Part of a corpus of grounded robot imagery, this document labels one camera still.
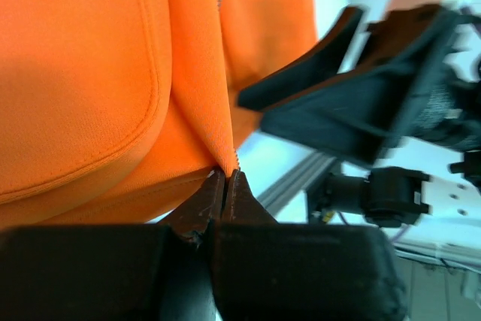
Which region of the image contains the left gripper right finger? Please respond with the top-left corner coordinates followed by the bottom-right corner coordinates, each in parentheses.
top-left (219, 170), bottom-right (277, 226)

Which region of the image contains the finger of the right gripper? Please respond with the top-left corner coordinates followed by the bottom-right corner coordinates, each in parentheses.
top-left (237, 6), bottom-right (365, 111)

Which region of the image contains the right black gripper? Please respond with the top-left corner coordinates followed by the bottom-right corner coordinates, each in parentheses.
top-left (259, 5), bottom-right (480, 165)

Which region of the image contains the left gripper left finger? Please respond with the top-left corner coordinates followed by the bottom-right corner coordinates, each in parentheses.
top-left (157, 170), bottom-right (225, 241)

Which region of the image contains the orange zip jacket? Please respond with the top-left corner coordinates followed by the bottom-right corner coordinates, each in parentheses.
top-left (1, 0), bottom-right (317, 228)

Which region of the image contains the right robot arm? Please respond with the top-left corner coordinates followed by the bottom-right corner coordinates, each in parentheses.
top-left (237, 0), bottom-right (480, 229)

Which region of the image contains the aluminium frame rail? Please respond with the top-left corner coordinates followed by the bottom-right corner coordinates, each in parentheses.
top-left (257, 152), bottom-right (337, 216)

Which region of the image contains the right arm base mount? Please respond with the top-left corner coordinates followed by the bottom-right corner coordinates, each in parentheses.
top-left (306, 167), bottom-right (431, 228)

